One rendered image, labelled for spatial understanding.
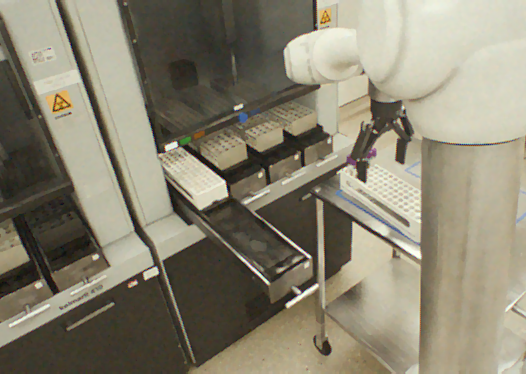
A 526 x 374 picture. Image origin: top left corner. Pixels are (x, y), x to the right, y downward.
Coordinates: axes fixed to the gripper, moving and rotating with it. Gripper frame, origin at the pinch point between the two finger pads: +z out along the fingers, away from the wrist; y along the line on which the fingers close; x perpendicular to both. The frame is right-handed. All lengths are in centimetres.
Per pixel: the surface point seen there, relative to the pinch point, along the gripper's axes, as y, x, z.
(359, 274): 30, 38, 93
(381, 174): 2.6, 2.3, 4.5
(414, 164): 20.5, 6.2, 10.5
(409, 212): -3.6, -13.9, 4.5
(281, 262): -35.1, -3.7, 10.7
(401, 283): 21, 6, 65
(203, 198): -41, 28, 8
